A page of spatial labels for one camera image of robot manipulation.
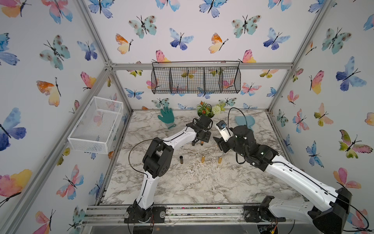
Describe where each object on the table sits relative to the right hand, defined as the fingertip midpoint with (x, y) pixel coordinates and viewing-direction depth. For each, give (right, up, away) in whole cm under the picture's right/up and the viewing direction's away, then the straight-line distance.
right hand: (221, 131), depth 73 cm
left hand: (-5, -3, +23) cm, 24 cm away
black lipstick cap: (-14, -9, +27) cm, 31 cm away
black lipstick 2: (-21, -18, +16) cm, 32 cm away
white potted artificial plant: (-6, +14, +25) cm, 29 cm away
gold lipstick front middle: (-8, -18, +18) cm, 26 cm away
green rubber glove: (-34, +9, +45) cm, 57 cm away
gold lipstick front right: (+3, -18, +18) cm, 26 cm away
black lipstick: (-8, -9, +26) cm, 29 cm away
